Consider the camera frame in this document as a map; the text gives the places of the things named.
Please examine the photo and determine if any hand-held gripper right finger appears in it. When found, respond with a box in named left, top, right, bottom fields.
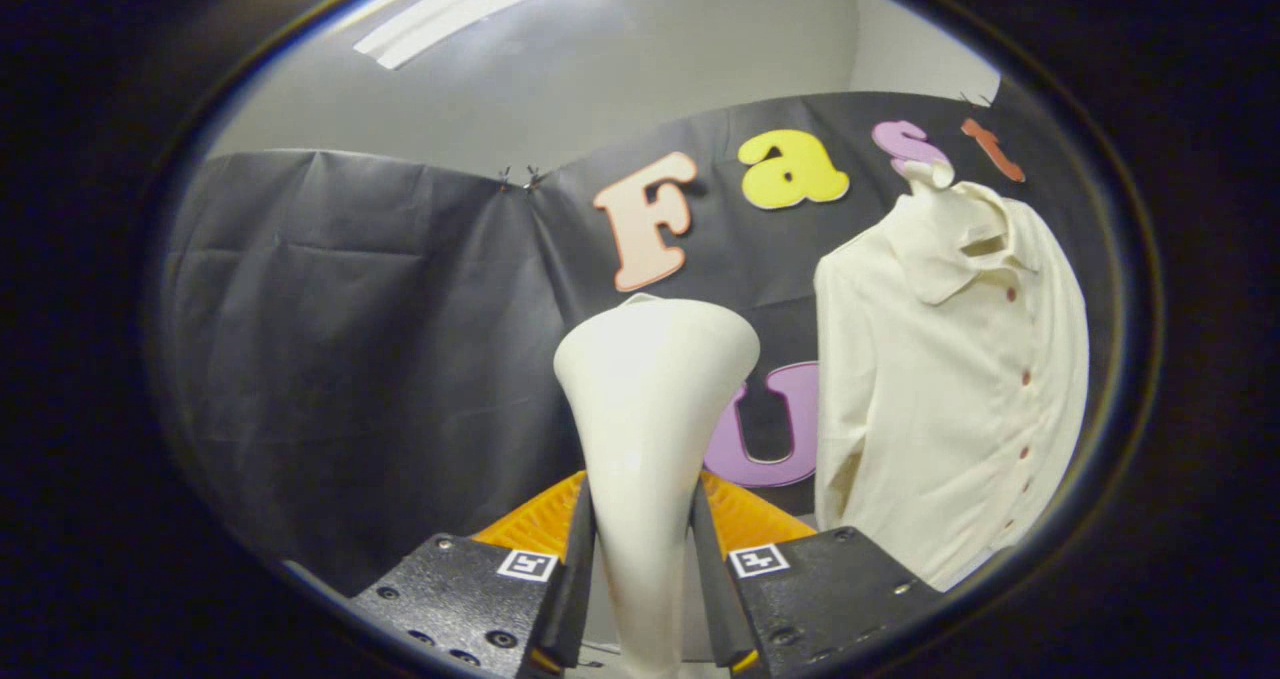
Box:
left=690, top=471, right=946, bottom=675

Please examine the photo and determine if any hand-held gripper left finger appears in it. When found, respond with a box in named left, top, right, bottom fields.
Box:
left=350, top=471, right=597, bottom=679

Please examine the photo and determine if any white garment steamer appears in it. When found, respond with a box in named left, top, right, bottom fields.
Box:
left=553, top=294, right=761, bottom=679

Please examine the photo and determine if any cream button shirt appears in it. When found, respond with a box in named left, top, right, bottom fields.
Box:
left=813, top=164, right=1091, bottom=592

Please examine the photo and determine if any white mannequin stand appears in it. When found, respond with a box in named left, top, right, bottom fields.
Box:
left=903, top=157, right=957, bottom=192

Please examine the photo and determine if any ceiling light panel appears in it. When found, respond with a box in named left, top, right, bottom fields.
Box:
left=352, top=0, right=599, bottom=70

